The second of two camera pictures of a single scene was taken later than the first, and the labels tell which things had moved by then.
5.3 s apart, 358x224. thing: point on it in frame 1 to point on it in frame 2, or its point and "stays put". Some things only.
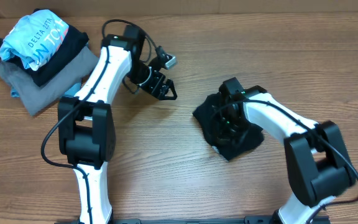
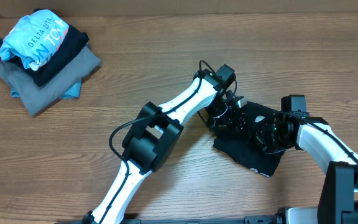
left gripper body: x=145 y=77 to x=225 y=117
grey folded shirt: x=35 y=96 stays put
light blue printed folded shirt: x=35 y=38 stays put
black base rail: x=253 y=220 stays put
